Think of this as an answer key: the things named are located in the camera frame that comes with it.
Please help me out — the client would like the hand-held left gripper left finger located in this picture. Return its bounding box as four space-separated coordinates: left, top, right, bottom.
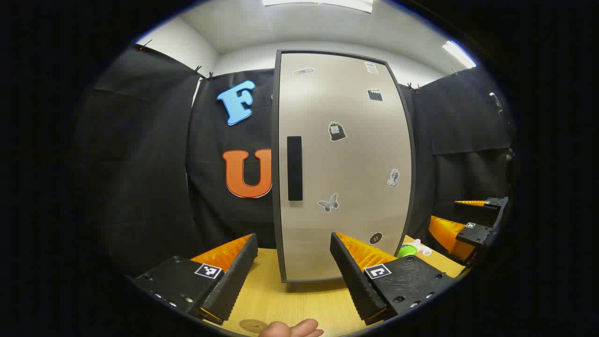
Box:
125 233 259 327

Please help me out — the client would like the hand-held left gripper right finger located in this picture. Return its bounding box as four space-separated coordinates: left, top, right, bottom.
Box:
330 232 457 327

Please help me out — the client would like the grey cabinet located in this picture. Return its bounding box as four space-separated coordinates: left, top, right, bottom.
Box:
271 49 417 293

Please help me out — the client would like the small pink green toy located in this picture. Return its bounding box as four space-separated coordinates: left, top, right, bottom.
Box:
397 239 433 259

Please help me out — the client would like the black backdrop cloth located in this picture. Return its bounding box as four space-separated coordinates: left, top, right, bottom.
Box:
70 44 515 277

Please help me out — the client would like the ceiling light panel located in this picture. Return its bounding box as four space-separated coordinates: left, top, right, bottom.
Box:
442 40 477 69
261 0 374 14

